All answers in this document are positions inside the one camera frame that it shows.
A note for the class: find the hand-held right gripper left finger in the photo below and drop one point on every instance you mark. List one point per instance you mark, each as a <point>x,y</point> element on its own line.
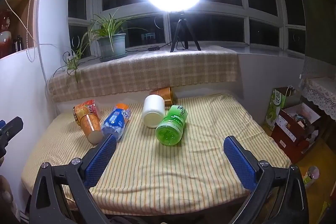
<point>101,158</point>

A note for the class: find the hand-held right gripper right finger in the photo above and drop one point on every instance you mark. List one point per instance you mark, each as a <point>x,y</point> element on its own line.
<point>239,163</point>

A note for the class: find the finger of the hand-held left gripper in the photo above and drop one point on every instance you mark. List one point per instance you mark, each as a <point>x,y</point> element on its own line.
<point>11,129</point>

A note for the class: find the orange paper cup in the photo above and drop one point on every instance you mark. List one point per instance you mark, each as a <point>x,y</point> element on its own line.
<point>92,127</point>

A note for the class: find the blue label water bottle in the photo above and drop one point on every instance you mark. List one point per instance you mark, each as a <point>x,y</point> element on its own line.
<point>116,119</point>

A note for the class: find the orange snack bag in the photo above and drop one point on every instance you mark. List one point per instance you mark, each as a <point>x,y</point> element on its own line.
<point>85,108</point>

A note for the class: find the red cardboard box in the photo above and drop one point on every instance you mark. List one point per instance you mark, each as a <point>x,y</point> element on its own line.
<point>286,137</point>

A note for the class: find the yellow striped sheet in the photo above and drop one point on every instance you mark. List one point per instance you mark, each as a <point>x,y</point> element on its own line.
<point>162,174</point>

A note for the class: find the green paper bag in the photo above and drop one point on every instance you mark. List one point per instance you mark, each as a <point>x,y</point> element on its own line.
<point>274,108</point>

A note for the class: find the white plastic jar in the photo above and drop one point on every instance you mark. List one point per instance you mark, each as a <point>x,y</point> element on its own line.
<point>153,108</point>

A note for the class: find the bottle on floor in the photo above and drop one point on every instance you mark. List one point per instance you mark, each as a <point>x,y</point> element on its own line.
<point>311,175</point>

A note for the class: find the green tea bottle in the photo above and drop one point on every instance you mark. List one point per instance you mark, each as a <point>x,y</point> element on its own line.
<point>170,127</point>

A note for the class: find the red vase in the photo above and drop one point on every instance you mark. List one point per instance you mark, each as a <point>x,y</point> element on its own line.
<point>5,35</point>

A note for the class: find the beige plaid cloth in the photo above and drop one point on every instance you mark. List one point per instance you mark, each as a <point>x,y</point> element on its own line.
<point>157,69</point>

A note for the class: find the white lace cloth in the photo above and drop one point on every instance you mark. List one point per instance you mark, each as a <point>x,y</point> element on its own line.
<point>321,92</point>

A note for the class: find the wooden shelf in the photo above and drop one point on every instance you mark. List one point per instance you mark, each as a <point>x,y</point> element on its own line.
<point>25,16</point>

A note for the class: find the spider plant in grey pot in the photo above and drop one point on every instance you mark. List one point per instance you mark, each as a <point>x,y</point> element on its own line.
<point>111,44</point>

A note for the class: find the black tripod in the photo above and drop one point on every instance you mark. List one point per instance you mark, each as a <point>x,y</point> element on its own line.
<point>181,22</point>

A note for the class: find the green curtain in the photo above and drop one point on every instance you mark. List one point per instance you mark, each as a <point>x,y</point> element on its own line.
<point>317,16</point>

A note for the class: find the white window frame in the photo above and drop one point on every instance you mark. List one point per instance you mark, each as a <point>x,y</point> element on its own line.
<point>223,10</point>

